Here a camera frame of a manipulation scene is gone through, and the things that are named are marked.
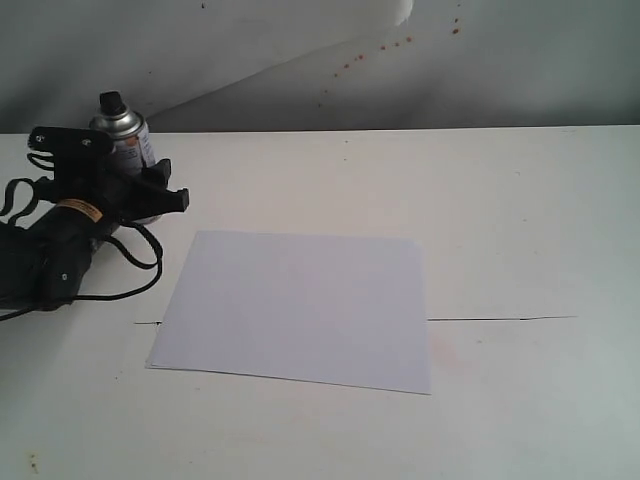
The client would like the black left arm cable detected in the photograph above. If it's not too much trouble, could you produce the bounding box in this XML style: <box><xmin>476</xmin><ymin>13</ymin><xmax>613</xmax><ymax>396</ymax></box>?
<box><xmin>0</xmin><ymin>152</ymin><xmax>164</xmax><ymax>321</ymax></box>

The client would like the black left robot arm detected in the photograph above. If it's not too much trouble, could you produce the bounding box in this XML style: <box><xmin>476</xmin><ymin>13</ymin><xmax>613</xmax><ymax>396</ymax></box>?
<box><xmin>1</xmin><ymin>158</ymin><xmax>189</xmax><ymax>320</ymax></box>

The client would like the white paper sheet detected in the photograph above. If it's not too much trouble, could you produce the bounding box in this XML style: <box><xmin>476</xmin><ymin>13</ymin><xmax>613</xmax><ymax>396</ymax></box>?
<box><xmin>147</xmin><ymin>231</ymin><xmax>430</xmax><ymax>394</ymax></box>

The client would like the silver spray can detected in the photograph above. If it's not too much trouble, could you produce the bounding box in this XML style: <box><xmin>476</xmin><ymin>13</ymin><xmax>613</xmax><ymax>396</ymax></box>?
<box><xmin>89</xmin><ymin>90</ymin><xmax>158</xmax><ymax>194</ymax></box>

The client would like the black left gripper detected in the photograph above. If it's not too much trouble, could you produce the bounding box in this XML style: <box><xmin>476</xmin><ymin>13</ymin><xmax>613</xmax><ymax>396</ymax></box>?
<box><xmin>47</xmin><ymin>158</ymin><xmax>190</xmax><ymax>225</ymax></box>

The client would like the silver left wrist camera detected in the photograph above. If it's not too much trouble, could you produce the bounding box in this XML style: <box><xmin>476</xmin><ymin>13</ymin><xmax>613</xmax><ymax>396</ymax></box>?
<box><xmin>27</xmin><ymin>126</ymin><xmax>114</xmax><ymax>159</ymax></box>

